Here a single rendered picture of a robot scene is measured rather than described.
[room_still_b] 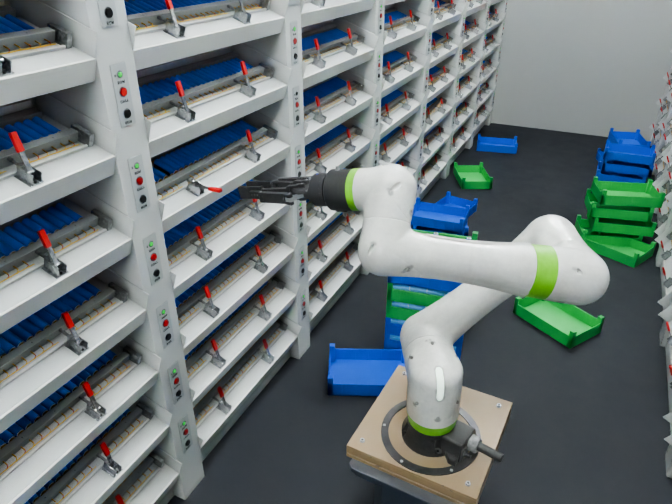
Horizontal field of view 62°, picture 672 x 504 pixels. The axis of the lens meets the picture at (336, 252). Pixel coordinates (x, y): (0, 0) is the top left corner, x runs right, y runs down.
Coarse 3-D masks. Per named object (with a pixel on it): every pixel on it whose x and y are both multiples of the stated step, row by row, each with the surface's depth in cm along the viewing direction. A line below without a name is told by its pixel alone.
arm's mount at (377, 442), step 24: (384, 408) 153; (480, 408) 152; (504, 408) 152; (360, 432) 146; (384, 432) 145; (480, 432) 145; (360, 456) 142; (384, 456) 139; (408, 456) 139; (480, 456) 138; (408, 480) 137; (432, 480) 133; (456, 480) 133; (480, 480) 132
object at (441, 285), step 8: (392, 280) 209; (400, 280) 208; (408, 280) 207; (416, 280) 206; (424, 280) 205; (432, 280) 204; (440, 280) 203; (432, 288) 205; (440, 288) 204; (448, 288) 203
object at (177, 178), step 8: (264, 128) 175; (256, 136) 171; (232, 144) 162; (240, 144) 163; (248, 144) 168; (256, 144) 169; (216, 152) 156; (224, 152) 157; (232, 152) 161; (200, 160) 150; (208, 160) 151; (216, 160) 155; (192, 168) 146; (200, 168) 149; (176, 176) 141; (184, 176) 143; (192, 176) 145; (200, 176) 147; (160, 184) 136; (168, 184) 138; (176, 184) 140; (160, 192) 136
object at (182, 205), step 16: (256, 112) 177; (272, 128) 176; (288, 128) 175; (272, 144) 174; (288, 144) 177; (224, 160) 158; (240, 160) 161; (272, 160) 171; (208, 176) 150; (224, 176) 152; (240, 176) 156; (208, 192) 144; (224, 192) 152; (160, 208) 128; (176, 208) 135; (192, 208) 140; (176, 224) 137
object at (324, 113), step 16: (336, 80) 229; (352, 80) 233; (304, 96) 206; (320, 96) 210; (336, 96) 216; (352, 96) 225; (368, 96) 231; (304, 112) 195; (320, 112) 196; (336, 112) 208; (352, 112) 218; (304, 128) 183; (320, 128) 195
